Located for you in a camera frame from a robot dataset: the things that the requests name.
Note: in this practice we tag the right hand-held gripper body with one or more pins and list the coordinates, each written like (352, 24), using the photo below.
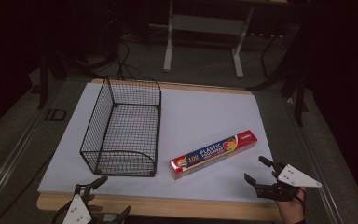
(295, 177)

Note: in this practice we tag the person's left hand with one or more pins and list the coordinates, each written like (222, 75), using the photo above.
(95, 207)

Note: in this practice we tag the white table sheet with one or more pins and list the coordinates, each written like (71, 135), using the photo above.
(199, 115)

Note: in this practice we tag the person's right hand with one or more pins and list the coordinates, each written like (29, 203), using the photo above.
(290, 210)

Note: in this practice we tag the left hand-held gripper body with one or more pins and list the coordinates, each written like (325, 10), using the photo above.
(77, 211)

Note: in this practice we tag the white metal stand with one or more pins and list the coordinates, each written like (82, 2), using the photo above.
(205, 25)

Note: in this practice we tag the black floor bracket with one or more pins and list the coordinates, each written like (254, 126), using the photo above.
(56, 115)

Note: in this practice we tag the red and blue wrap box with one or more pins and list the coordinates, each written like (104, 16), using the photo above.
(213, 154)

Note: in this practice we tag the metal floor rail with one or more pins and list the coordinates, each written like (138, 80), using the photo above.
(318, 168)
(9, 161)

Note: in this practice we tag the black stand leg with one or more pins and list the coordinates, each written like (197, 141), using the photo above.
(300, 102)
(43, 87)

